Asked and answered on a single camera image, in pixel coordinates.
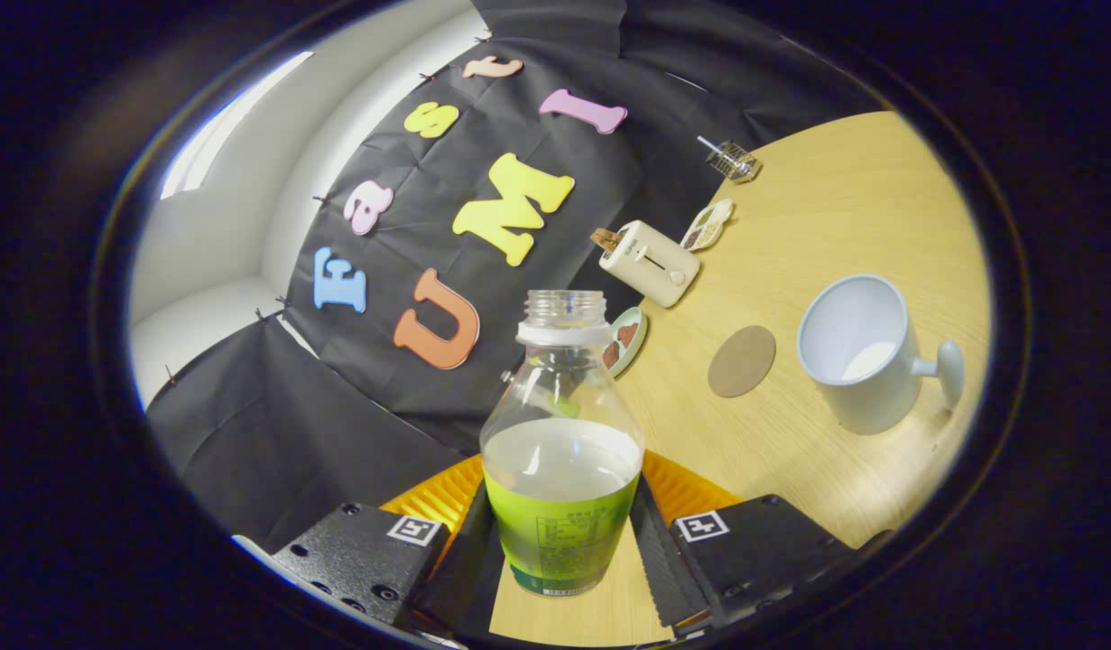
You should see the round brown coaster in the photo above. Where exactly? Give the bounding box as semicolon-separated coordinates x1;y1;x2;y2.
707;325;778;399

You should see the ceiling light panel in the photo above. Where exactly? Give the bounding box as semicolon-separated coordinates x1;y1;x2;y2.
158;50;314;201

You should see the clear green label juice bottle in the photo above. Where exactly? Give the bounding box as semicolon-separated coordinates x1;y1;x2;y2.
479;289;646;599

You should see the wooden table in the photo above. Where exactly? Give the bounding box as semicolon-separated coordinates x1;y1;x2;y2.
487;110;994;646

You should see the clear glass tumbler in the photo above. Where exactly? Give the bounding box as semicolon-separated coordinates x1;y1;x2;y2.
707;140;762;184

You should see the pale green plate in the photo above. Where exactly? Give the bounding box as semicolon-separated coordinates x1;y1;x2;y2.
603;307;648;378

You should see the cream toaster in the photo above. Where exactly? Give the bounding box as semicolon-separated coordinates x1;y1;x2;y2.
598;219;701;309

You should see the light blue cup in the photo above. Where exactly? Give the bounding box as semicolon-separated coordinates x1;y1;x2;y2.
797;274;965;437

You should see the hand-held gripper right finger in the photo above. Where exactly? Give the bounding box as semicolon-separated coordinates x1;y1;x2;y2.
629;450;867;633

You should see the white divided tray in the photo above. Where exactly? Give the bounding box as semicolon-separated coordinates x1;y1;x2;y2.
680;199;735;252

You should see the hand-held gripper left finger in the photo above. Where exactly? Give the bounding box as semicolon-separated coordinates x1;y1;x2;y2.
271;454;506;637

